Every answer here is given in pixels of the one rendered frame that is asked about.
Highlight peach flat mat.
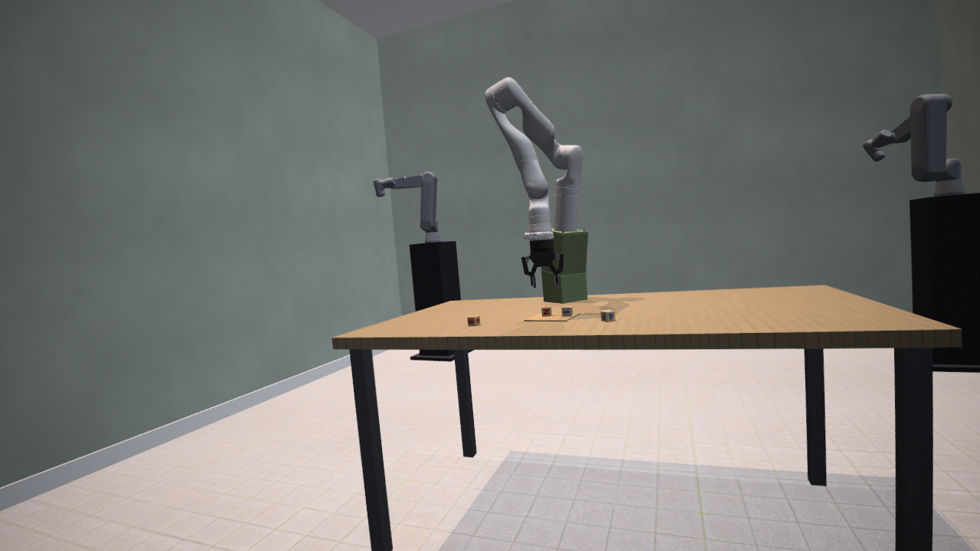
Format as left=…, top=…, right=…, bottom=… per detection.
left=524, top=313, right=580, bottom=321

